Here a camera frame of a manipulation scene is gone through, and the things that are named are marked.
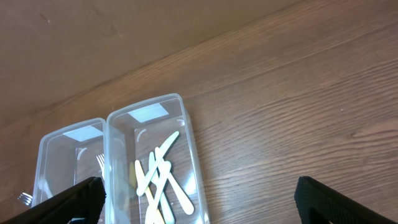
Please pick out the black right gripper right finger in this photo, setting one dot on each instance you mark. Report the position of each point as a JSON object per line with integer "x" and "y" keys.
{"x": 318, "y": 203}

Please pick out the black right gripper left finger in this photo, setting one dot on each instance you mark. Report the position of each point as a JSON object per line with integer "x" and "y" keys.
{"x": 82, "y": 203}

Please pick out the clear plastic container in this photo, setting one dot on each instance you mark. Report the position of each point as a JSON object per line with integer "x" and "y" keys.
{"x": 67, "y": 157}
{"x": 132, "y": 133}

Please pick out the light blue plastic knife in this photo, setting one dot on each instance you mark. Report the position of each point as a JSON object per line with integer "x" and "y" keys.
{"x": 165, "y": 169}

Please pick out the pale grey-blue plastic knife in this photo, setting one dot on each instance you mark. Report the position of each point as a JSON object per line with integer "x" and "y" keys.
{"x": 151, "y": 164}

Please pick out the clear left plastic container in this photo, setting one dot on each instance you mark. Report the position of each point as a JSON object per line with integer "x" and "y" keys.
{"x": 67, "y": 157}

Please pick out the clear right plastic container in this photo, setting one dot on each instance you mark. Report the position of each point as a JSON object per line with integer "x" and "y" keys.
{"x": 132, "y": 133}

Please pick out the teal plastic knife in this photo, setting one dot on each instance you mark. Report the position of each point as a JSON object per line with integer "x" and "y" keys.
{"x": 163, "y": 149}

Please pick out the white plastic knife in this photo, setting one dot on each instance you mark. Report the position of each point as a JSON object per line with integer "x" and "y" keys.
{"x": 185, "y": 202}

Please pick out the white plastic fork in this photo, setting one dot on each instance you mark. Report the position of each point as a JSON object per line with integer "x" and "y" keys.
{"x": 100, "y": 159}

